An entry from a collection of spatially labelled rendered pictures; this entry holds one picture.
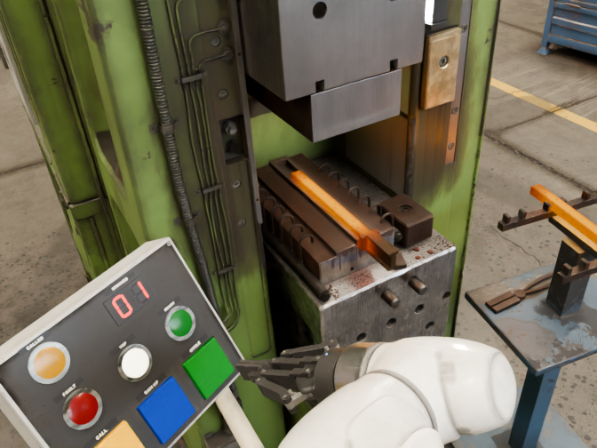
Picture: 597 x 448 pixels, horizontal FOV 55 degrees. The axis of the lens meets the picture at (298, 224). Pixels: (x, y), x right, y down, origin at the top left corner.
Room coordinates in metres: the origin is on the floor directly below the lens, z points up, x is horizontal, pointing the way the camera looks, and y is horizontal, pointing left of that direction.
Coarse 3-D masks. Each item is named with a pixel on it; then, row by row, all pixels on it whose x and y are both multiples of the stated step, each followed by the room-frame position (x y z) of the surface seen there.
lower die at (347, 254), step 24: (264, 168) 1.35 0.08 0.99; (312, 168) 1.32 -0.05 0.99; (264, 192) 1.24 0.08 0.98; (288, 192) 1.22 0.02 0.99; (336, 192) 1.20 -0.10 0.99; (312, 216) 1.11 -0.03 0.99; (360, 216) 1.09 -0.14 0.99; (288, 240) 1.07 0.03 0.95; (336, 240) 1.01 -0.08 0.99; (312, 264) 0.97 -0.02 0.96; (336, 264) 0.97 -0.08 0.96; (360, 264) 1.00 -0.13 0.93
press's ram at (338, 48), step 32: (256, 0) 0.99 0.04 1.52; (288, 0) 0.93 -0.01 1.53; (320, 0) 0.96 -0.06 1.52; (352, 0) 0.99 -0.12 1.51; (384, 0) 1.02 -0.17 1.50; (416, 0) 1.05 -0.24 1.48; (256, 32) 1.00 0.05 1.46; (288, 32) 0.93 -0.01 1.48; (320, 32) 0.96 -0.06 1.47; (352, 32) 0.99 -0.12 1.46; (384, 32) 1.02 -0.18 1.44; (416, 32) 1.05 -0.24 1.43; (256, 64) 1.02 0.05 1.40; (288, 64) 0.93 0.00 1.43; (320, 64) 0.96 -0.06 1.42; (352, 64) 0.99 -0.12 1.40; (384, 64) 1.02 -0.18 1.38; (288, 96) 0.93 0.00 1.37
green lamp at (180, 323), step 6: (174, 312) 0.70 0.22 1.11; (180, 312) 0.70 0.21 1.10; (186, 312) 0.71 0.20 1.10; (174, 318) 0.69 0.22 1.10; (180, 318) 0.69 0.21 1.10; (186, 318) 0.70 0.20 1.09; (174, 324) 0.68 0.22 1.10; (180, 324) 0.69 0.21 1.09; (186, 324) 0.69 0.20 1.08; (174, 330) 0.68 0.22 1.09; (180, 330) 0.68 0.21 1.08; (186, 330) 0.69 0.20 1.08; (180, 336) 0.67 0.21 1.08
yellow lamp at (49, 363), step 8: (40, 352) 0.56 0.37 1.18; (48, 352) 0.57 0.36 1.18; (56, 352) 0.57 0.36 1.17; (40, 360) 0.55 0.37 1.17; (48, 360) 0.56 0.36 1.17; (56, 360) 0.56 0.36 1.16; (64, 360) 0.57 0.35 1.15; (40, 368) 0.55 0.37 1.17; (48, 368) 0.55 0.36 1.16; (56, 368) 0.56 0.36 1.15; (40, 376) 0.54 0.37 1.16; (48, 376) 0.54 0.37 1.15; (56, 376) 0.55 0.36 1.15
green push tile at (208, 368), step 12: (204, 348) 0.68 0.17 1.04; (216, 348) 0.69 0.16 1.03; (192, 360) 0.65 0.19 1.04; (204, 360) 0.66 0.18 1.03; (216, 360) 0.67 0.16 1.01; (228, 360) 0.68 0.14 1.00; (192, 372) 0.64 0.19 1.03; (204, 372) 0.65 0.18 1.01; (216, 372) 0.66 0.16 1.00; (228, 372) 0.67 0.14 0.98; (204, 384) 0.63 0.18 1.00; (216, 384) 0.64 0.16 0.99; (204, 396) 0.62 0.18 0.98
